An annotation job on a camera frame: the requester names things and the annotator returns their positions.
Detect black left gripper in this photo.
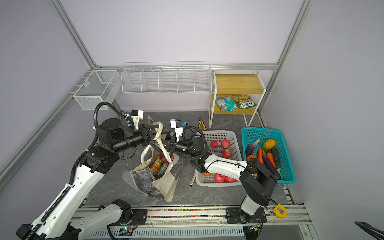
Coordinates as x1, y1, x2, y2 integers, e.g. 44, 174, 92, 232
113, 123, 165, 153

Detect yellow handled pliers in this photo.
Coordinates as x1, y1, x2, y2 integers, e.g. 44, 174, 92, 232
198, 117, 207, 131

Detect long white wire basket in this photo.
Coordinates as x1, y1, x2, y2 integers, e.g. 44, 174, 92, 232
121, 62, 213, 94

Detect red apple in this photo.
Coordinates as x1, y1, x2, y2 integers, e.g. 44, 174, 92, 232
211, 140, 219, 149
226, 177, 237, 183
222, 149, 232, 159
221, 139, 231, 149

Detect red apple back middle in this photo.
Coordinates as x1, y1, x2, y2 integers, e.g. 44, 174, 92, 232
211, 140, 219, 149

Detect small white wire basket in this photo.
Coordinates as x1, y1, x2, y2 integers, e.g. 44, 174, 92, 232
74, 70, 122, 111

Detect dark purple eggplant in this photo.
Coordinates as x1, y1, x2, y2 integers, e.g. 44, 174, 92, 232
263, 155, 282, 180

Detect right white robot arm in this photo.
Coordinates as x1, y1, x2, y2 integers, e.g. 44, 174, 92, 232
150, 132, 278, 224

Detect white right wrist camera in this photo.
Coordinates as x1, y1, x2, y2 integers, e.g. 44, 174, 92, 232
170, 119, 187, 141

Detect small orange pumpkin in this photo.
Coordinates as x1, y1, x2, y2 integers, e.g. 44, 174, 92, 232
246, 155, 258, 161

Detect orange Fox's candy bag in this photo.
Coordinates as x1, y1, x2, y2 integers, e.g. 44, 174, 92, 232
150, 157, 164, 178

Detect red apple back right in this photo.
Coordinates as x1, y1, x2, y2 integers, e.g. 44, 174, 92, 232
221, 139, 231, 149

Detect teal plastic vegetable basket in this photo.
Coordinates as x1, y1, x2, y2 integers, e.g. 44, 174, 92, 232
241, 127, 296, 184

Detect green Fox's candy bag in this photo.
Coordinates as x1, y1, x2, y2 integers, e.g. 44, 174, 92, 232
232, 95, 257, 110

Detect orange carrot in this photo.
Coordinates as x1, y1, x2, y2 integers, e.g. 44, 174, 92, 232
267, 153, 276, 169

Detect dark cucumber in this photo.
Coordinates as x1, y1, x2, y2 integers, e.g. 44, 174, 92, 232
271, 147, 281, 171

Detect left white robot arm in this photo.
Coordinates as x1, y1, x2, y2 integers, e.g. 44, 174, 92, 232
16, 102, 163, 240

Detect yellow lemon in teal basket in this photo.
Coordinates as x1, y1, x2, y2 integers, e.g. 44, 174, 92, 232
263, 139, 277, 151

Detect red apple front right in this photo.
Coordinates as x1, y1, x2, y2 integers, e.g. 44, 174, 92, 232
226, 177, 237, 183

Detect yellow tape measure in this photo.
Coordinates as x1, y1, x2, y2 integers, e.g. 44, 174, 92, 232
273, 204, 288, 219

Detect white wooden two-tier shelf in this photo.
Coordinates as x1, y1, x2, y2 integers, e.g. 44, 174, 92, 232
209, 72, 267, 128

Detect green pink snack bag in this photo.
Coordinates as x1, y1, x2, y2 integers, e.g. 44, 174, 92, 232
157, 163, 169, 179

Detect silver marker pen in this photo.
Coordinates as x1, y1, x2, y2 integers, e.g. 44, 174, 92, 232
190, 174, 196, 187

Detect grey cloth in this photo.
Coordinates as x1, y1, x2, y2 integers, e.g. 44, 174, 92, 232
122, 170, 136, 189

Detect white plastic fruit basket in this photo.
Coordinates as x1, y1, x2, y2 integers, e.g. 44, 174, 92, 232
195, 130, 243, 188

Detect light purple eggplant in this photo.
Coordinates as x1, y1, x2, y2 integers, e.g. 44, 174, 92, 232
245, 139, 260, 157

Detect teal snack bag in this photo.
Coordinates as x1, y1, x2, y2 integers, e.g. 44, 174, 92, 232
216, 96, 238, 113

